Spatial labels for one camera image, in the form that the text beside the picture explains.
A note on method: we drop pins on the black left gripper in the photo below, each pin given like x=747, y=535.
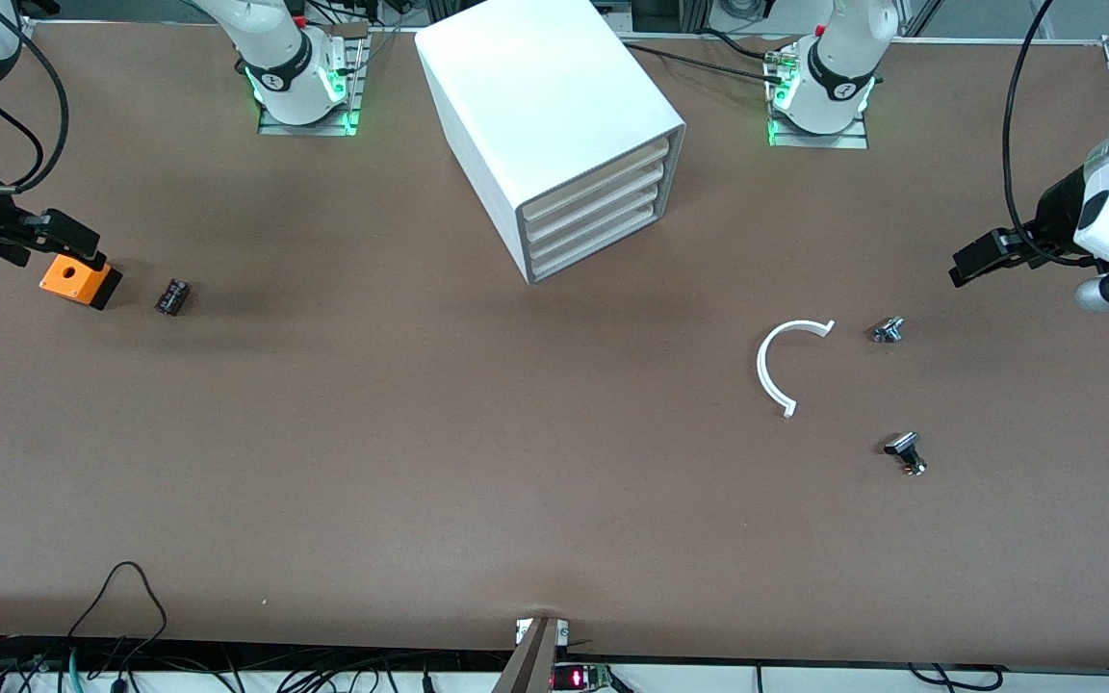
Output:
x=1057, y=209

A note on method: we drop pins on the white drawer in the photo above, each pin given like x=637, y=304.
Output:
x=593, y=183
x=593, y=221
x=593, y=202
x=593, y=240

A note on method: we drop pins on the black flat-head push button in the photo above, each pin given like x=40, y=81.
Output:
x=904, y=450

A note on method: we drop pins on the white drawer cabinet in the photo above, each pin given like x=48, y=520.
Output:
x=535, y=87

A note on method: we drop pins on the small silver metal component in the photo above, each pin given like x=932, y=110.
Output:
x=888, y=330

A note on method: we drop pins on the small black contact block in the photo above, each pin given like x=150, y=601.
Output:
x=172, y=296

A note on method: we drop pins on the device with red display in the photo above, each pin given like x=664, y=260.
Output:
x=579, y=678

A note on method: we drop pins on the orange button enclosure box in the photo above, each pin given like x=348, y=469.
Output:
x=73, y=277

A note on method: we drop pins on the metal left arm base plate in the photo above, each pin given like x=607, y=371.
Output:
x=819, y=141

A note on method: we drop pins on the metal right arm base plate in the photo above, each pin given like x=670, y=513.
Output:
x=304, y=128

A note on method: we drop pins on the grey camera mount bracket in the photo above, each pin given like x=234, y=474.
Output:
x=530, y=659

